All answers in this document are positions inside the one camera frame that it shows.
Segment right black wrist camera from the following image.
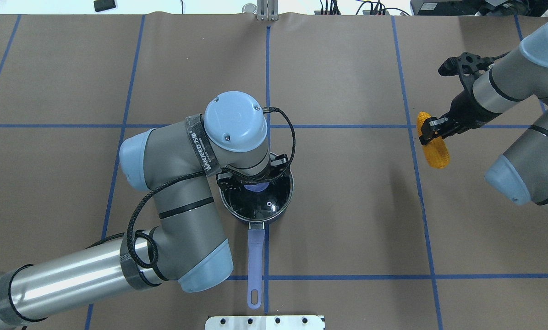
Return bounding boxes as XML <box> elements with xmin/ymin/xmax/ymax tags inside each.
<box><xmin>438</xmin><ymin>52</ymin><xmax>495</xmax><ymax>91</ymax></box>

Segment black power strip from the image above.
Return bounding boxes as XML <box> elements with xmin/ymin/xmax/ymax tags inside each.
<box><xmin>313</xmin><ymin>3</ymin><xmax>391</xmax><ymax>16</ymax></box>

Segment aluminium frame post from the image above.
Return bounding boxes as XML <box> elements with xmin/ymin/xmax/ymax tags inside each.
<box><xmin>256</xmin><ymin>0</ymin><xmax>279</xmax><ymax>22</ymax></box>

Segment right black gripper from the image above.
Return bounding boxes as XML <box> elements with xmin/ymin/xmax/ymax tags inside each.
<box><xmin>421</xmin><ymin>91</ymin><xmax>491</xmax><ymax>145</ymax></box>

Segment yellow toy corn cob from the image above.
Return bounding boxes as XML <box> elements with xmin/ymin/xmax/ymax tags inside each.
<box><xmin>416</xmin><ymin>111</ymin><xmax>450</xmax><ymax>169</ymax></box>

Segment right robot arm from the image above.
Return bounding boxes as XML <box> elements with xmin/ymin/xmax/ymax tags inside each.
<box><xmin>415</xmin><ymin>21</ymin><xmax>548</xmax><ymax>214</ymax></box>

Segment white camera stand post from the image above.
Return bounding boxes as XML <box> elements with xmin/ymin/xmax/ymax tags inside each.
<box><xmin>204</xmin><ymin>315</ymin><xmax>326</xmax><ymax>330</ymax></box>

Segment black laptop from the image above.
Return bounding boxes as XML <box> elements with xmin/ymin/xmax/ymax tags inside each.
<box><xmin>410</xmin><ymin>0</ymin><xmax>548</xmax><ymax>17</ymax></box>

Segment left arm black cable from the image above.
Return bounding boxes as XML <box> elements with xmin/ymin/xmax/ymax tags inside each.
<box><xmin>126</xmin><ymin>106</ymin><xmax>296</xmax><ymax>269</ymax></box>

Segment small black square pad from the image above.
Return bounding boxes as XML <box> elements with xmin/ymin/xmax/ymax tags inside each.
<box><xmin>93</xmin><ymin>0</ymin><xmax>116</xmax><ymax>13</ymax></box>

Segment dark blue saucepan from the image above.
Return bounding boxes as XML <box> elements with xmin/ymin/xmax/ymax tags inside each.
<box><xmin>219</xmin><ymin>165</ymin><xmax>295</xmax><ymax>310</ymax></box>

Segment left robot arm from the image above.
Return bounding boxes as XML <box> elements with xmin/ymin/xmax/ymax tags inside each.
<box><xmin>0</xmin><ymin>91</ymin><xmax>270</xmax><ymax>330</ymax></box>

